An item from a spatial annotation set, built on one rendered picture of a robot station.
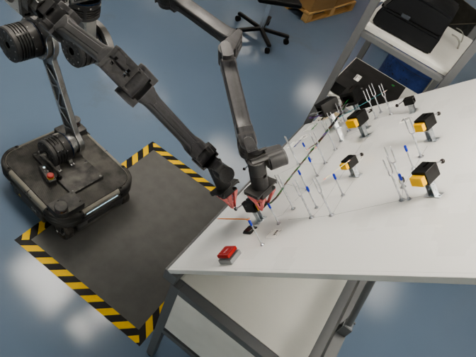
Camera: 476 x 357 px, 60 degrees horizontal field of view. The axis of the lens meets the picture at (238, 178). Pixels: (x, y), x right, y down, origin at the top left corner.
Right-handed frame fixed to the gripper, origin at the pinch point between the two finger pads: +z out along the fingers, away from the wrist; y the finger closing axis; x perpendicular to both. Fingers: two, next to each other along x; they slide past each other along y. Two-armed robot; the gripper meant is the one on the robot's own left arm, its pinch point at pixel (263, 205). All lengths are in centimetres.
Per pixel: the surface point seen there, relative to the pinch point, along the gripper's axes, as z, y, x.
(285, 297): 44.2, -3.4, -6.6
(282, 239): 0.4, -8.8, -14.6
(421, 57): -10, 105, -10
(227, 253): 2.3, -21.9, -1.9
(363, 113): -5, 60, -6
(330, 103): 2, 72, 17
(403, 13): -27, 108, 2
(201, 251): 14.3, -19.7, 15.5
